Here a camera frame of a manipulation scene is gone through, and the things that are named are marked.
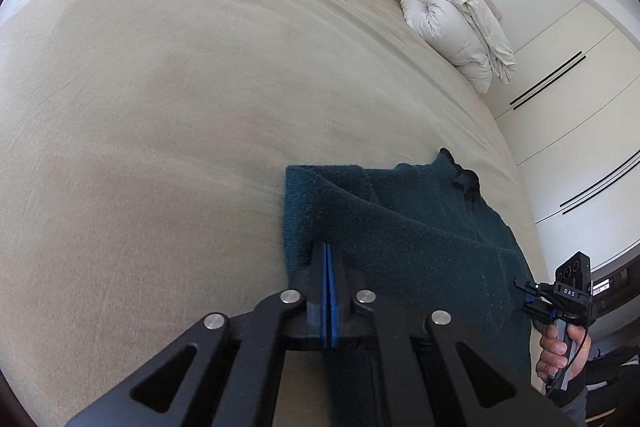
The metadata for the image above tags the person's right hand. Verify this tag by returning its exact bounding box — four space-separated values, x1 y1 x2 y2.
536 324 591 381

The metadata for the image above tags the dark media shelf unit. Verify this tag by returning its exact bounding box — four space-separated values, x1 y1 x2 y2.
592 246 639 317

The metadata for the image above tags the black backpack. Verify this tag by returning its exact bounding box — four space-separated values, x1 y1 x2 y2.
586 347 640 426

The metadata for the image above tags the beige bed cover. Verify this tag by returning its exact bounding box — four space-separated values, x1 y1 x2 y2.
1 0 548 426

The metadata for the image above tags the folded white duvet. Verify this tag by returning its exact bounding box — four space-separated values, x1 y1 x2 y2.
400 0 516 94

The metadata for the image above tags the white wardrobe with black handles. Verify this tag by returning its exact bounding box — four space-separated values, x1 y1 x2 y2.
485 2 639 270

